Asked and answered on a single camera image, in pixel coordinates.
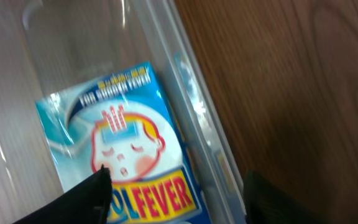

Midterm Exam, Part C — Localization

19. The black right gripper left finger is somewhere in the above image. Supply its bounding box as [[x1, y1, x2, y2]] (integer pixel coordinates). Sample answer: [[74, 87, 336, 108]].
[[14, 166, 112, 224]]

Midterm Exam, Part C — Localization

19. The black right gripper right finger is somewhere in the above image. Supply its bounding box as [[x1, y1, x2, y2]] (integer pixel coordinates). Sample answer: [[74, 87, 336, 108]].
[[243, 170, 325, 224]]

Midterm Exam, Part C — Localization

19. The blue Cool Fever box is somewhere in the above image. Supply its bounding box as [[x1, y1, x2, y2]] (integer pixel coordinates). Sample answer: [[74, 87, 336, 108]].
[[35, 62, 211, 223]]

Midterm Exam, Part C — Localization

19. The clear plastic container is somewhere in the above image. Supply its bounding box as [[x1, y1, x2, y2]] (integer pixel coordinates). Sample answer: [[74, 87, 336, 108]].
[[0, 0, 246, 223]]

